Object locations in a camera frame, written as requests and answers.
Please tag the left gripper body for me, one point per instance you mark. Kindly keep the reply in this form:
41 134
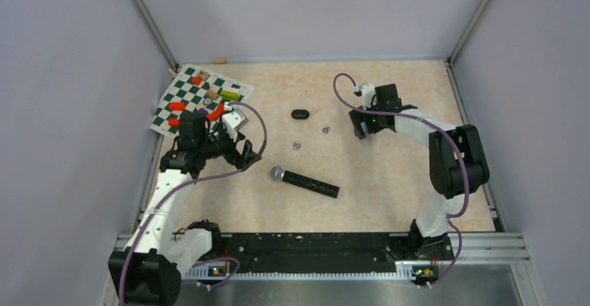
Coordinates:
232 155

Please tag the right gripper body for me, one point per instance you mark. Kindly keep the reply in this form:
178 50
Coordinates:
373 122

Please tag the black earbud charging case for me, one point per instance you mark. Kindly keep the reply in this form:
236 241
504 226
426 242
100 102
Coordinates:
300 114

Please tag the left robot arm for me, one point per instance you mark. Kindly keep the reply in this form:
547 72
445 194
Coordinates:
149 270

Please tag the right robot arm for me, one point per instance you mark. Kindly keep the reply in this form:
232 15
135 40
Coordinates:
457 163

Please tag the black microphone silver head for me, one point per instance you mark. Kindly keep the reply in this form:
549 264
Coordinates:
280 174

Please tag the red block right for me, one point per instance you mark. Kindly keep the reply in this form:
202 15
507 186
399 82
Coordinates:
217 113

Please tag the red block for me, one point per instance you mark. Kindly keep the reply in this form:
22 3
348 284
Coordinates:
196 80
173 122
217 113
177 106

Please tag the yellow-green block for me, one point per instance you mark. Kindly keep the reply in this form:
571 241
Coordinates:
230 95

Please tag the tan wooden block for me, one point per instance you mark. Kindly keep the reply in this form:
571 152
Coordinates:
212 94

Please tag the red block lower left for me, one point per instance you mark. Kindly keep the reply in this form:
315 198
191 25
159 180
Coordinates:
173 122

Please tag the green white chessboard mat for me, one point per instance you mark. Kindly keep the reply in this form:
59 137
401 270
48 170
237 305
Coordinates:
181 89

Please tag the red block middle left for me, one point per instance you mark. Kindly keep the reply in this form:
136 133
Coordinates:
177 106

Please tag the red block top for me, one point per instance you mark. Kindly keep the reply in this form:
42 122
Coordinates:
196 80

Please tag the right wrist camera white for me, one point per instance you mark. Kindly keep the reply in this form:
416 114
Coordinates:
367 92

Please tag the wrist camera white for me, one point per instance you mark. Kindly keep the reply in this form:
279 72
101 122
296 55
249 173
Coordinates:
233 119
367 92

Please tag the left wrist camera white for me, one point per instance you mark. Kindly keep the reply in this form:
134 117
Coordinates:
233 119

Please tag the cork piece at wall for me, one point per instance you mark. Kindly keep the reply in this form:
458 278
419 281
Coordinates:
219 61

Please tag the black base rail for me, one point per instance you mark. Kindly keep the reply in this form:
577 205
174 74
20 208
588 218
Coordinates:
325 253

